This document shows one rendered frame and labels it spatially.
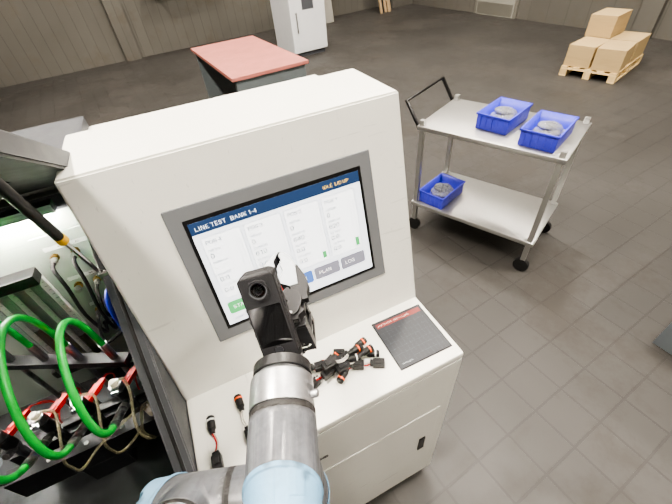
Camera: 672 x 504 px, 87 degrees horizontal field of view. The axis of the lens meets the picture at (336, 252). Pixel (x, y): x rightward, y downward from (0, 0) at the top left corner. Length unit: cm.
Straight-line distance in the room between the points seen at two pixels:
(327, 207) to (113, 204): 43
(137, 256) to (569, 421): 198
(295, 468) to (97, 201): 59
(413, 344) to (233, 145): 67
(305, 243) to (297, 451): 56
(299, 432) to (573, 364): 208
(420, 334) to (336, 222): 40
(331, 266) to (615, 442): 169
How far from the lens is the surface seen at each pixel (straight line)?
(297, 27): 754
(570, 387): 229
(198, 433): 100
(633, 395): 242
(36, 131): 125
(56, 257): 108
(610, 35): 675
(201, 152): 76
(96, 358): 109
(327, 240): 88
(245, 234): 81
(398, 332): 104
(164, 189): 77
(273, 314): 44
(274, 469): 39
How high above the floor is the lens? 184
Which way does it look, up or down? 43 degrees down
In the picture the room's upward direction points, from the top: 6 degrees counter-clockwise
